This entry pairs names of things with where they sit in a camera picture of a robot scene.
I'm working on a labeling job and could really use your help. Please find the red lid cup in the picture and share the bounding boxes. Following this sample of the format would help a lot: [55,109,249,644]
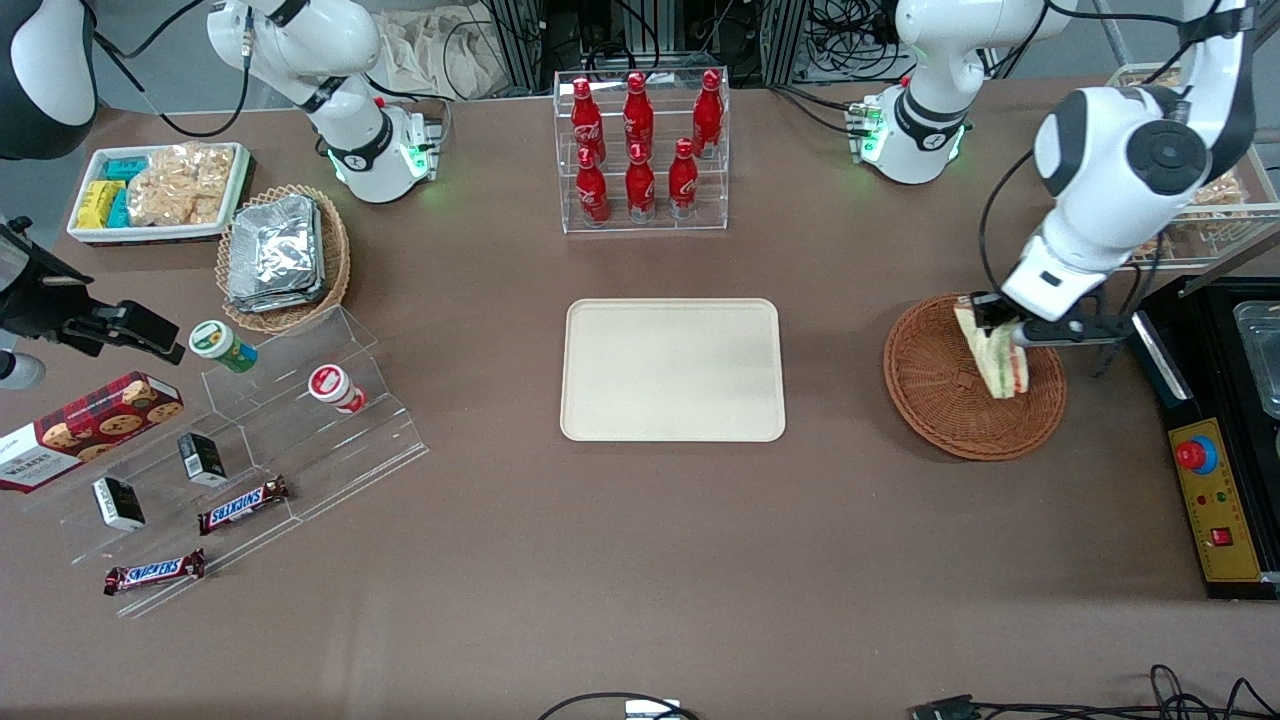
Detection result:
[308,364,367,414]

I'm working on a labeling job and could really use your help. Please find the black machine with yellow panel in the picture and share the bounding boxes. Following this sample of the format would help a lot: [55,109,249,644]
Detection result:
[1130,275,1280,601]

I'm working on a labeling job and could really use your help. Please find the triangle sandwich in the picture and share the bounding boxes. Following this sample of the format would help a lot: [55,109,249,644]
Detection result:
[953,298,1031,400]

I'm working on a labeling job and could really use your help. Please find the metal tray in machine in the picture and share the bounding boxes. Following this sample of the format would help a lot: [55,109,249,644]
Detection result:
[1233,300,1280,421]

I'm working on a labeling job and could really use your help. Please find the brown snickers bar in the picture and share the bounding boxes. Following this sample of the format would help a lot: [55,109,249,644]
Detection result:
[197,476,291,536]
[103,548,206,597]

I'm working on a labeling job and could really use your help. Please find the black cable with white plug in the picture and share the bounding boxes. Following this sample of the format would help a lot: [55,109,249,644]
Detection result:
[540,692,701,720]

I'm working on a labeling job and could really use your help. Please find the silver machine sealing bar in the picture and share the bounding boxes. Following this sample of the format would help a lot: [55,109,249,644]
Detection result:
[1130,310,1197,403]

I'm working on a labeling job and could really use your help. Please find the clear bag of rice crackers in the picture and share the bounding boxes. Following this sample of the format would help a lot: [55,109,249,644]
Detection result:
[128,143,236,227]

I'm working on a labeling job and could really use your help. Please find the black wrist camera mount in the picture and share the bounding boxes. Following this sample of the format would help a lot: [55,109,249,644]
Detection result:
[1030,312,1136,349]

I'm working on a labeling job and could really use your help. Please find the white rectangular snack tray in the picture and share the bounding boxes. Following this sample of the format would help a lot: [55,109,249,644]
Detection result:
[67,142,253,246]

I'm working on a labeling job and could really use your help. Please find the yellow snack packet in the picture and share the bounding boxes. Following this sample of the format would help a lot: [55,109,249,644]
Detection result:
[78,180,126,229]

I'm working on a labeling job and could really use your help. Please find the clear acrylic bottle rack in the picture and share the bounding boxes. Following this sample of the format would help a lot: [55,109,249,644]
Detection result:
[553,68,731,235]

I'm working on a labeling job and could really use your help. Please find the beige plastic tray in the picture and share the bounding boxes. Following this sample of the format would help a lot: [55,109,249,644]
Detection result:
[559,298,787,443]

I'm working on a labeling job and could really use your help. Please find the round brown wicker basket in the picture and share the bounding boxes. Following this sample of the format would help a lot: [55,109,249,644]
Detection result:
[884,293,1068,462]

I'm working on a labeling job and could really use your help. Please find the oval tan wicker basket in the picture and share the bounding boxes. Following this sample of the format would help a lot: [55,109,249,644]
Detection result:
[216,184,351,334]

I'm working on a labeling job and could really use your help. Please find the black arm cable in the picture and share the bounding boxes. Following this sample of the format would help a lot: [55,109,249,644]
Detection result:
[95,0,251,138]
[978,150,1041,293]

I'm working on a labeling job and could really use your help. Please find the silver foil packs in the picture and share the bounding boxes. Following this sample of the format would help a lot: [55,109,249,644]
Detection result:
[226,195,326,314]

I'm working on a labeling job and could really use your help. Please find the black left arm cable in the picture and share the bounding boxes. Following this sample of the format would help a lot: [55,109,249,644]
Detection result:
[978,150,1041,293]

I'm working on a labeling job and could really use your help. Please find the green lid cup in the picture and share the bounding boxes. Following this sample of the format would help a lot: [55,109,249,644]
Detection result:
[189,320,258,374]

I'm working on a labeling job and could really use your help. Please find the small black box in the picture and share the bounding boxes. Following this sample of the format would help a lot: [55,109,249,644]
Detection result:
[92,477,146,532]
[178,432,228,488]

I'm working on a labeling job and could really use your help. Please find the red tartan cookie box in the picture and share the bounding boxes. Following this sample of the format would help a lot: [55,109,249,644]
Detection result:
[0,371,185,494]

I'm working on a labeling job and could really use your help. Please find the red cola bottle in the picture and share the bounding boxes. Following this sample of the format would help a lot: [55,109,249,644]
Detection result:
[572,78,606,166]
[624,72,655,161]
[577,148,610,226]
[626,143,657,223]
[669,138,699,219]
[693,70,724,159]

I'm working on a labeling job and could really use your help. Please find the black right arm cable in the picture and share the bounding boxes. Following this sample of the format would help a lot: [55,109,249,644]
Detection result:
[95,0,251,138]

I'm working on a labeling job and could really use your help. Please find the clear acrylic tiered stand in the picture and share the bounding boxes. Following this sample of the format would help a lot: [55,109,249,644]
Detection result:
[25,305,431,618]

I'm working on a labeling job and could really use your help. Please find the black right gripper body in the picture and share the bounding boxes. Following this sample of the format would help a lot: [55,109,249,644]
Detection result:
[0,218,96,341]

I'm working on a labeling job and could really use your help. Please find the beige cloth bag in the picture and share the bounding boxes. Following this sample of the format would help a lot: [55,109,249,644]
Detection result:
[375,8,501,101]

